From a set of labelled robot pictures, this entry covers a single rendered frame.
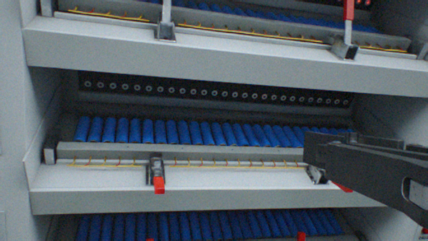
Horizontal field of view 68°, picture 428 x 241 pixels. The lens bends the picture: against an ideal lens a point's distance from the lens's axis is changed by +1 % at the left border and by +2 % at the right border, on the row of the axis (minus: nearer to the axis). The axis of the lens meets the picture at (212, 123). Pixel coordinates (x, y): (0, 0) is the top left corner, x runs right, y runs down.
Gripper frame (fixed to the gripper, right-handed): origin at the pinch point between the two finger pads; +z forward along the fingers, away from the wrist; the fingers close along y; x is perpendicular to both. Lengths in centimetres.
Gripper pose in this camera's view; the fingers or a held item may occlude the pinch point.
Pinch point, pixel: (346, 152)
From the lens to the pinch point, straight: 29.4
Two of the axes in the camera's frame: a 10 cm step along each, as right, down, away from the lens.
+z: -2.4, -0.6, 9.7
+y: 9.7, 0.5, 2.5
